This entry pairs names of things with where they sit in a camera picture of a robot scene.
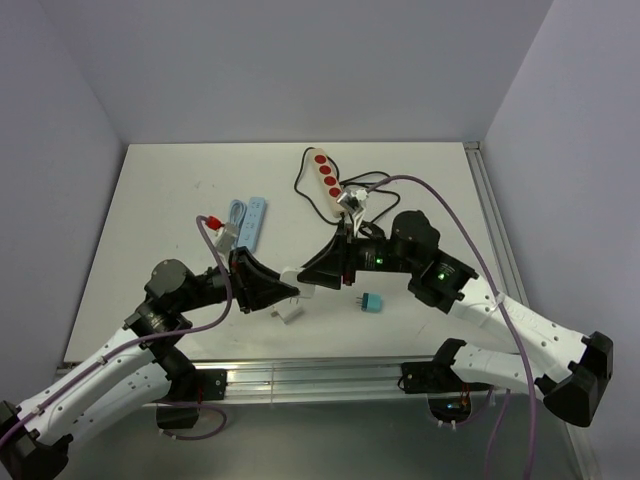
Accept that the black power cord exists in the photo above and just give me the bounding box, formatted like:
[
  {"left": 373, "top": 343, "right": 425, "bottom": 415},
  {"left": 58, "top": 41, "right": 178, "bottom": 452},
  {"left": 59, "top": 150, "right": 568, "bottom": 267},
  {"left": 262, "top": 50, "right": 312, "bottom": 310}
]
[{"left": 293, "top": 146, "right": 404, "bottom": 236}]

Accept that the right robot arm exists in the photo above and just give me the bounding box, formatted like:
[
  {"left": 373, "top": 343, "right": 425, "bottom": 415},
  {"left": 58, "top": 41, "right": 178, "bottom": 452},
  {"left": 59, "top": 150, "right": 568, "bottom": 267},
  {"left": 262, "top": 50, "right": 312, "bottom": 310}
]
[{"left": 298, "top": 210, "right": 614, "bottom": 427}]

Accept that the aluminium right rail frame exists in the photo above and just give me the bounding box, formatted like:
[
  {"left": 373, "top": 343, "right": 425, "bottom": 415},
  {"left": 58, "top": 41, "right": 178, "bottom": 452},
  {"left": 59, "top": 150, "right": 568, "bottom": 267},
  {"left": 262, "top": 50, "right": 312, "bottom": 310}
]
[{"left": 463, "top": 141, "right": 529, "bottom": 306}]

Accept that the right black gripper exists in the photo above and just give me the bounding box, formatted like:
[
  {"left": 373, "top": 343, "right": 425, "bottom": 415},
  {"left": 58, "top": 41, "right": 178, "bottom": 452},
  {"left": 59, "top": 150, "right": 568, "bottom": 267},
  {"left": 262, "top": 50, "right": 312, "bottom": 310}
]
[{"left": 297, "top": 220, "right": 418, "bottom": 290}]

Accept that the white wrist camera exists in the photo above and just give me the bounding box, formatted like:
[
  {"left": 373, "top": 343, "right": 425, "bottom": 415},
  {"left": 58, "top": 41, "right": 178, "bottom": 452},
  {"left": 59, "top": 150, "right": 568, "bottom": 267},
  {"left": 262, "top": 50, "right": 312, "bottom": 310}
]
[
  {"left": 336, "top": 187, "right": 368, "bottom": 235},
  {"left": 204, "top": 216, "right": 240, "bottom": 257}
]

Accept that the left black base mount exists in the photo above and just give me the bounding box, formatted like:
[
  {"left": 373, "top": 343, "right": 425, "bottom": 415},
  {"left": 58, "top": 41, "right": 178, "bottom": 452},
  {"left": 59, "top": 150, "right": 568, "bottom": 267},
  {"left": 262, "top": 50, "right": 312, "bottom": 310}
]
[{"left": 155, "top": 369, "right": 228, "bottom": 441}]

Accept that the small white plug adapter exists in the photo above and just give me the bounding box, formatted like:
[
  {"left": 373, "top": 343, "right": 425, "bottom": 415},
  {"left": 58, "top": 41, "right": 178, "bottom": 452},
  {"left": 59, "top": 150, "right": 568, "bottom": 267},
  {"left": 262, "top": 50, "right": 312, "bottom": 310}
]
[{"left": 280, "top": 267, "right": 315, "bottom": 303}]

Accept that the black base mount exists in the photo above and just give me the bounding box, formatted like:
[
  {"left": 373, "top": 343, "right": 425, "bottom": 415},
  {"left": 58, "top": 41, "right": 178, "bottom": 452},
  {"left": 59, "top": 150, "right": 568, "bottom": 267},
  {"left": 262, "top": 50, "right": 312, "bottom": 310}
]
[
  {"left": 155, "top": 369, "right": 228, "bottom": 441},
  {"left": 397, "top": 360, "right": 492, "bottom": 421}
]

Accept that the aluminium rail frame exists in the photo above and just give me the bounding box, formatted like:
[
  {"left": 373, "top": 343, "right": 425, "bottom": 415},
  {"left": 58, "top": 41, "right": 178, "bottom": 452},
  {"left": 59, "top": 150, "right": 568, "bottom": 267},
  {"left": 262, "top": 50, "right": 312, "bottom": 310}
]
[
  {"left": 24, "top": 349, "right": 601, "bottom": 480},
  {"left": 463, "top": 141, "right": 529, "bottom": 306}
]

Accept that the light blue power strip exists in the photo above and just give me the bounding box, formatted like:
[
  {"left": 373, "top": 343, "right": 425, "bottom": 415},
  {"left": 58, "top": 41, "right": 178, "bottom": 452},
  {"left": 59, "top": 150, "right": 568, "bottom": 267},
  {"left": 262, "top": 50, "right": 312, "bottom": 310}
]
[{"left": 237, "top": 197, "right": 267, "bottom": 253}]

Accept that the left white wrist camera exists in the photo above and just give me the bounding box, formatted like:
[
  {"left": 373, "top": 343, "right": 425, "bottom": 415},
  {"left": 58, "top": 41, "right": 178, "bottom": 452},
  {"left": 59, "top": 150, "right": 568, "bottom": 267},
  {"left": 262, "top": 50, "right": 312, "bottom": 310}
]
[{"left": 204, "top": 216, "right": 240, "bottom": 257}]

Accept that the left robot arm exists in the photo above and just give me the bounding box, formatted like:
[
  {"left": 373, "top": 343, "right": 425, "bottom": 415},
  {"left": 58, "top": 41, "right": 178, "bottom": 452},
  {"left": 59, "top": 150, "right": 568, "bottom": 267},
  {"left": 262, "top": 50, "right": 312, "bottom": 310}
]
[{"left": 1, "top": 248, "right": 300, "bottom": 479}]

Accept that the aluminium front rail frame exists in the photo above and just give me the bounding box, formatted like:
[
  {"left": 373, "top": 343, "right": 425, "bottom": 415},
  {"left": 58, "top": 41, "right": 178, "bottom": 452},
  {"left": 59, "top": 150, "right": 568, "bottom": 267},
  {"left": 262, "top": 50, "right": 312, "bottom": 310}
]
[{"left": 24, "top": 349, "right": 601, "bottom": 480}]

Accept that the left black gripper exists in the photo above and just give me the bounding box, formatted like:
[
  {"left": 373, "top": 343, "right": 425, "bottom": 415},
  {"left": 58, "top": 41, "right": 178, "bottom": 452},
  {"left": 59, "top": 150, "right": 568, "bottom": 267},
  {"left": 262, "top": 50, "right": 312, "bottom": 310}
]
[{"left": 177, "top": 245, "right": 298, "bottom": 313}]

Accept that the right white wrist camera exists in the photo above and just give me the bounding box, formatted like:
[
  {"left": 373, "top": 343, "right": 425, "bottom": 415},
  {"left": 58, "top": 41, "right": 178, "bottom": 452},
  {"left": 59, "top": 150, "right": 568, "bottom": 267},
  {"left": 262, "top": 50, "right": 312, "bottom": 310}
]
[{"left": 336, "top": 187, "right": 368, "bottom": 235}]

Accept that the beige red power strip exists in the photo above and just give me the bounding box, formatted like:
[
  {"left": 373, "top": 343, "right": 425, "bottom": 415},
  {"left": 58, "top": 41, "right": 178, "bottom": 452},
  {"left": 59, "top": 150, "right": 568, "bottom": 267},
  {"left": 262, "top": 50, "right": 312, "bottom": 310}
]
[{"left": 307, "top": 148, "right": 345, "bottom": 218}]

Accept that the white square charger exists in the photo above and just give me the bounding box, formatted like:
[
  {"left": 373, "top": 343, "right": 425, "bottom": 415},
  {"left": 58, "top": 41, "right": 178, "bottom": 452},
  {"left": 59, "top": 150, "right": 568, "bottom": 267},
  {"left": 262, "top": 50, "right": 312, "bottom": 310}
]
[{"left": 271, "top": 302, "right": 304, "bottom": 324}]

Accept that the teal plug adapter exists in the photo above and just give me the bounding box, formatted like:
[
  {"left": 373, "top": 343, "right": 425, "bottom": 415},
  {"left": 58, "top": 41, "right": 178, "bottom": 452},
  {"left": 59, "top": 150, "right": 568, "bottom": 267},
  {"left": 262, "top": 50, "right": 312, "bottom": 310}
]
[{"left": 356, "top": 292, "right": 383, "bottom": 313}]

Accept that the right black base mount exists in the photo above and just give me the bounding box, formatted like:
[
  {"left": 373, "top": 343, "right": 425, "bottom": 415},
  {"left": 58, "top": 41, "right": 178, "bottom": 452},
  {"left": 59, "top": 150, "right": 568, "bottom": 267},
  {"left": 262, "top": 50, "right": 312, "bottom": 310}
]
[{"left": 397, "top": 360, "right": 492, "bottom": 421}]

